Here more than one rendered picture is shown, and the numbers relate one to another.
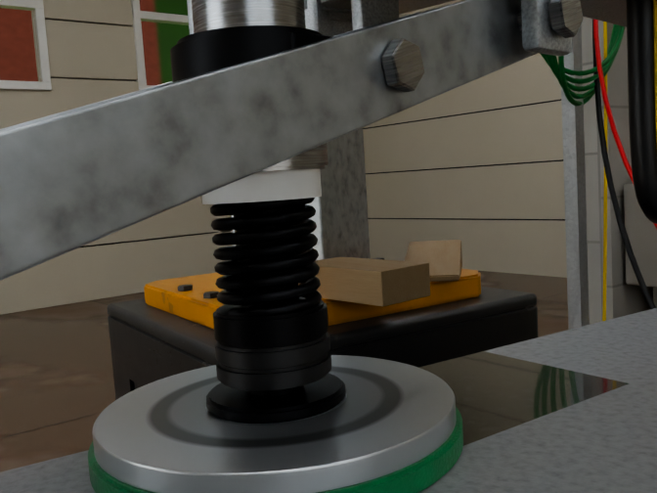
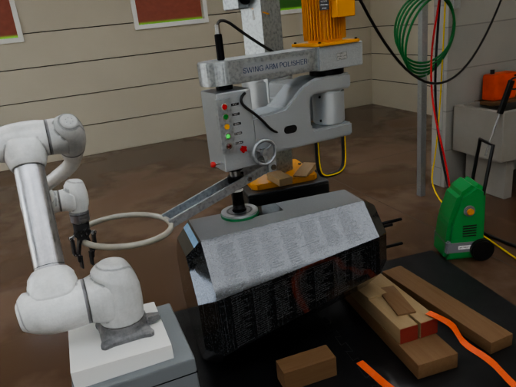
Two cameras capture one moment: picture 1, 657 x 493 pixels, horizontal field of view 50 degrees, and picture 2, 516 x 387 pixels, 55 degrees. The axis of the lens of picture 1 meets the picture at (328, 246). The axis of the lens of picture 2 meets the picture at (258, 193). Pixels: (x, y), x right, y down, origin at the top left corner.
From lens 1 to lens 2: 243 cm
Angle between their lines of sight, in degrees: 22
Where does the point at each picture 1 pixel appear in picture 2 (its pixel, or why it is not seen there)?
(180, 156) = (226, 193)
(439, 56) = (255, 175)
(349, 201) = (284, 153)
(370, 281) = (277, 180)
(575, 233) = (420, 130)
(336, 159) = not seen: hidden behind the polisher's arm
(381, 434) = (245, 214)
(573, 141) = (421, 92)
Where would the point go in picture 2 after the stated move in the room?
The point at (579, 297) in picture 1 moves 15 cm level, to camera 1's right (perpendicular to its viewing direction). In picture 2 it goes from (420, 157) to (436, 157)
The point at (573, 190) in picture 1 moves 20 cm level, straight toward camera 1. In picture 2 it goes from (420, 113) to (412, 117)
